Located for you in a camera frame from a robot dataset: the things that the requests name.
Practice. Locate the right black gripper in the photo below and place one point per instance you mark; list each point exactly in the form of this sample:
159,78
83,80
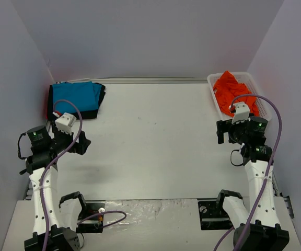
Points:
225,128

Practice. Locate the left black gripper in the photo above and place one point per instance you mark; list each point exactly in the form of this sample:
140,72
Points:
76,143

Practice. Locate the orange t shirt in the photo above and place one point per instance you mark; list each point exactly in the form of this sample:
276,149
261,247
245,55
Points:
227,88

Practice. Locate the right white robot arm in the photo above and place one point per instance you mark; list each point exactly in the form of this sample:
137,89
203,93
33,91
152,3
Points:
257,227

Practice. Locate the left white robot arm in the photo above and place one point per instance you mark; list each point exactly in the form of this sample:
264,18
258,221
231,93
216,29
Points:
55,218

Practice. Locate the black folded t shirt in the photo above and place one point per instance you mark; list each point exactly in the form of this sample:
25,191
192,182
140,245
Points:
93,112

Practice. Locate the white plastic basket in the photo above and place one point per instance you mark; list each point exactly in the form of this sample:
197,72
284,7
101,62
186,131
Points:
247,79

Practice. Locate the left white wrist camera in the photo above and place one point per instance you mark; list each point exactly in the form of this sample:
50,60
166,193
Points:
65,123

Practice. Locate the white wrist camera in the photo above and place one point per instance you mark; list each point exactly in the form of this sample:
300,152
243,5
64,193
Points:
241,112
65,123

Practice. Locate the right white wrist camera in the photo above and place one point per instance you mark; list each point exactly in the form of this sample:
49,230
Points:
241,112

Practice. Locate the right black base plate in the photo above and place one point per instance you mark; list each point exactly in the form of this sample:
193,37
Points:
212,217

